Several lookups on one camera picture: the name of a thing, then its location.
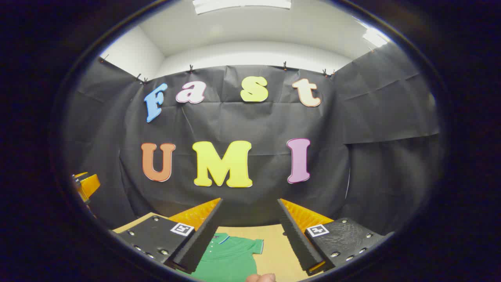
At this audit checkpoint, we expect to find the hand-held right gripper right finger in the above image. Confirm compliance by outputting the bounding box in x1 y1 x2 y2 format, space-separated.
277 198 395 277

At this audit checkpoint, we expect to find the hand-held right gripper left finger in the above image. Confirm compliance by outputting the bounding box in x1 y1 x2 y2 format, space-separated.
111 198 224 275

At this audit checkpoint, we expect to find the green T-shirt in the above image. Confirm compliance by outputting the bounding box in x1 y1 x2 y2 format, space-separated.
178 233 264 282

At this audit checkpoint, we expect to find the black backdrop cloth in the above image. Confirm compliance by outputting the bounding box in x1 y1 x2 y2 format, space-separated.
65 41 445 235

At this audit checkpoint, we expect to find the small white ceiling light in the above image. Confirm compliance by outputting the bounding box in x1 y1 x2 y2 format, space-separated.
362 27 392 47

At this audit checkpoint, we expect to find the long white ceiling light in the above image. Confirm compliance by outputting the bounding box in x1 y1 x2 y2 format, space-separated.
193 0 292 15

